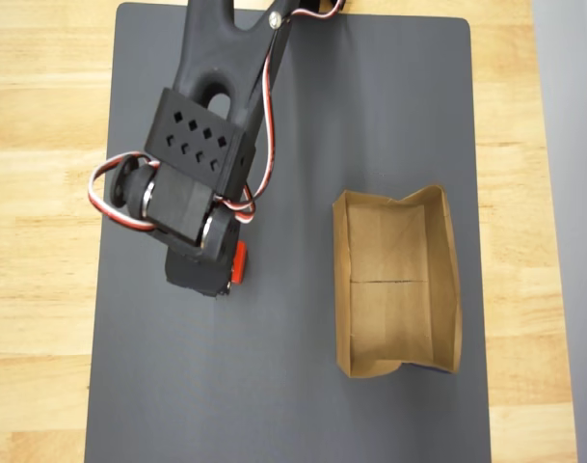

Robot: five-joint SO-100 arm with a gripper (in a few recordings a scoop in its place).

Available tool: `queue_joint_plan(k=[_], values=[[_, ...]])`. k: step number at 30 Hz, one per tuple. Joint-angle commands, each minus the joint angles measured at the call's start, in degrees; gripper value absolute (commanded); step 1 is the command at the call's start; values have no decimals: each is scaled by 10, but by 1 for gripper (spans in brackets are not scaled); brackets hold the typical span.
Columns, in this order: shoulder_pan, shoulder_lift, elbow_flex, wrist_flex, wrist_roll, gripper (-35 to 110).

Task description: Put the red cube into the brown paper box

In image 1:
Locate red white black servo wire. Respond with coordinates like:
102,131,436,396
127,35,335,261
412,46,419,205
87,0,347,233

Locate small red block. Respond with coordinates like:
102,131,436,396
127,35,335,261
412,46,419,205
229,239,250,286

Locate dark grey rubber mat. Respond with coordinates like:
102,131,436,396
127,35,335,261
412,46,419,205
83,2,493,463

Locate brown paper box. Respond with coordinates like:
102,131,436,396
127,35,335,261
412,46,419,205
332,182,464,380

